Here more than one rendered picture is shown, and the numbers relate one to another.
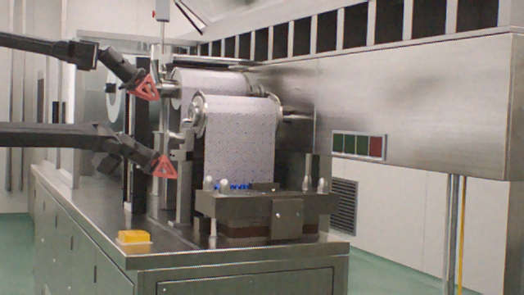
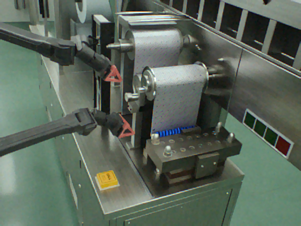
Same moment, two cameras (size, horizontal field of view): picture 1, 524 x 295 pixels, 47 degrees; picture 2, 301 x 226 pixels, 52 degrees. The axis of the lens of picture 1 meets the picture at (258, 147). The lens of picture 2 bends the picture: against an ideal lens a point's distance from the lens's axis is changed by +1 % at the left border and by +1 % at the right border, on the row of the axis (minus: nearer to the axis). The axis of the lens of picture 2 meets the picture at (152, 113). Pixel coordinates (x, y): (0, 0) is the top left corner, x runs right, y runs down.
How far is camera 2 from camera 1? 0.89 m
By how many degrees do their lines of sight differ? 27
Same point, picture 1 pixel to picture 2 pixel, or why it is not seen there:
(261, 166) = (189, 115)
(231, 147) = (170, 107)
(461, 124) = not seen: outside the picture
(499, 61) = not seen: outside the picture
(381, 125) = (291, 134)
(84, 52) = (63, 54)
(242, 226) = (178, 172)
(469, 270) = not seen: hidden behind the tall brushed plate
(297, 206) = (214, 158)
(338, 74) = (259, 73)
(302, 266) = (213, 193)
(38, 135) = (35, 140)
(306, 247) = (217, 183)
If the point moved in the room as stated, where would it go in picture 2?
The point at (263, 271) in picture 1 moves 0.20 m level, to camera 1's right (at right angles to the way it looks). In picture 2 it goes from (189, 200) to (236, 204)
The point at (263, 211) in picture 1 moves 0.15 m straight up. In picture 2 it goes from (192, 163) to (197, 133)
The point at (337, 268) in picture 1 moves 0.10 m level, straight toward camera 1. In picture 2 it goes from (234, 189) to (236, 205)
